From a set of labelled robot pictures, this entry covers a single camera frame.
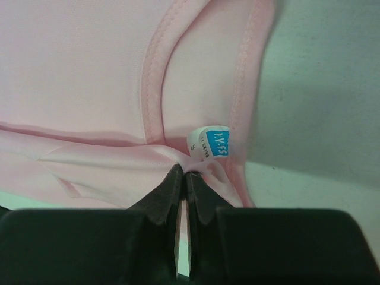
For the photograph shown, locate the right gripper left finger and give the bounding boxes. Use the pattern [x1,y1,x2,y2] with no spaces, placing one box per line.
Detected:
[1,165,183,284]

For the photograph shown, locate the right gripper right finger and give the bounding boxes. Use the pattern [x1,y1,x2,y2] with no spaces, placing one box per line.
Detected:
[186,173,379,284]

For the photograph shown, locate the pink t shirt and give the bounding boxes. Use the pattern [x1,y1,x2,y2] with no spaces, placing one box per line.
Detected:
[1,1,275,208]

